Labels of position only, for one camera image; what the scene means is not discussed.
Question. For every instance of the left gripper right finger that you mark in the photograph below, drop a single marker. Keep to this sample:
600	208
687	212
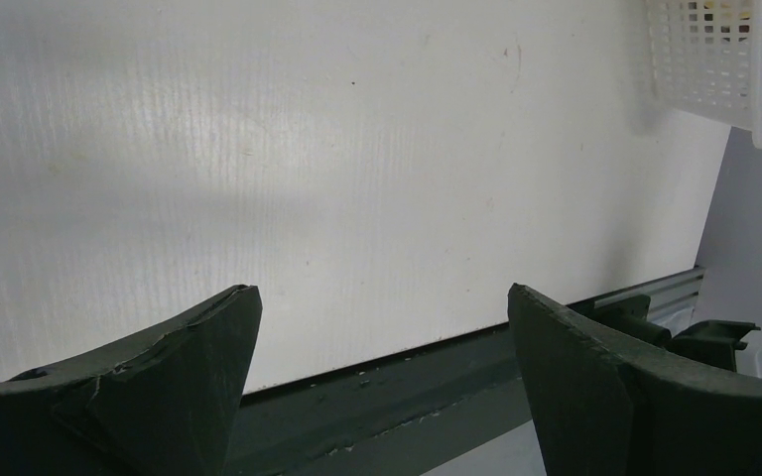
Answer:
606	403

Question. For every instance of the white plastic basket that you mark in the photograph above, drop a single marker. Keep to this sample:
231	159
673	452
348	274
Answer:
707	59

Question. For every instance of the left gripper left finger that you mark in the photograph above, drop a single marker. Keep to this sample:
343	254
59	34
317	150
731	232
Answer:
161	401

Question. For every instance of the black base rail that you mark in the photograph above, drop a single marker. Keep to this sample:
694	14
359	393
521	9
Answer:
403	414

